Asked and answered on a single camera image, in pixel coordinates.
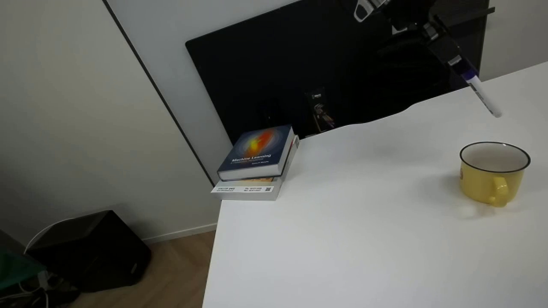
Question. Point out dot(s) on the white pen with blue cap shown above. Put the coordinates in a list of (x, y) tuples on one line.
[(475, 82)]

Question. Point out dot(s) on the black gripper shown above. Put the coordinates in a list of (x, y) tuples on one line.
[(414, 14)]

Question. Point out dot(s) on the green cloth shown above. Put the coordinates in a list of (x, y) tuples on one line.
[(15, 269)]

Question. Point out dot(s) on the yellow enamel cup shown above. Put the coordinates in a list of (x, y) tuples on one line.
[(492, 171)]

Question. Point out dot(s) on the blue hardcover book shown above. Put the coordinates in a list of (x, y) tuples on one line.
[(258, 154)]

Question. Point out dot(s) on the large black monitor panel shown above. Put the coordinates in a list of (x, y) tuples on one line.
[(313, 67)]

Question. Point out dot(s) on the white lower book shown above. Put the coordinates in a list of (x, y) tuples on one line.
[(256, 188)]

